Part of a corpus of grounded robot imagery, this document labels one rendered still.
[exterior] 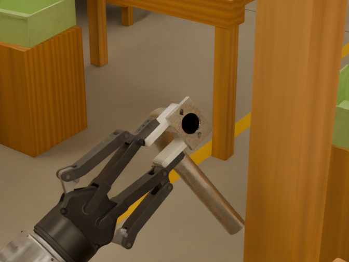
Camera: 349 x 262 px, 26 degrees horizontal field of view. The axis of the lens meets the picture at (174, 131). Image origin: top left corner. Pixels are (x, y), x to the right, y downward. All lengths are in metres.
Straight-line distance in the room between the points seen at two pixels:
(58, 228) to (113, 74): 4.30
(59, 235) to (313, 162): 0.41
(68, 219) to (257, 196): 0.37
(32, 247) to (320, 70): 0.45
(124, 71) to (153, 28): 0.87
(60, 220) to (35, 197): 2.96
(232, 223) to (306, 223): 0.12
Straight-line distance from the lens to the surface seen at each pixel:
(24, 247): 0.88
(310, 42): 1.01
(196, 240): 3.49
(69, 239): 0.88
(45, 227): 0.89
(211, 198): 1.11
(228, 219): 1.13
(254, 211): 1.17
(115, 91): 4.90
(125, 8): 5.99
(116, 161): 0.92
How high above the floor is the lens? 2.05
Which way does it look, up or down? 28 degrees down
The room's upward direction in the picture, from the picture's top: straight up
